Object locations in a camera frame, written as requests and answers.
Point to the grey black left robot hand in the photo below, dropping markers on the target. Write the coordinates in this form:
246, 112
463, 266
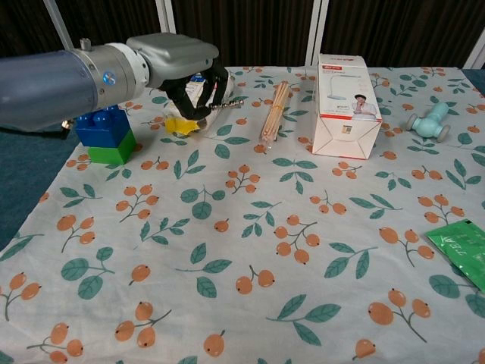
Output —
175, 60

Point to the blue toy building block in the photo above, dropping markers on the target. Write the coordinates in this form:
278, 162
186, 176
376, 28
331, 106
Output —
101, 127

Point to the green toy building block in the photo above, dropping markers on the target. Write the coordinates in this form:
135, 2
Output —
112, 149

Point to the bundle of wooden sticks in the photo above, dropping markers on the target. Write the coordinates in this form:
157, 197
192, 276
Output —
273, 112

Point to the white red lamp box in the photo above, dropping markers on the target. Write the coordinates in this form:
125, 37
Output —
343, 108

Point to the fruit leaf print tablecloth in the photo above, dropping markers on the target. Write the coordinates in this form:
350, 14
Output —
242, 246

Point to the light blue roller massager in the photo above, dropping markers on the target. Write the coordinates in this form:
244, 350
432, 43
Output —
430, 123

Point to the green tea packet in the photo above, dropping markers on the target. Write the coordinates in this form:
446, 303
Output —
460, 250

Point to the white room divider frame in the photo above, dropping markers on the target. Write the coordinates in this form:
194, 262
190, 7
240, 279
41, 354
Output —
316, 30

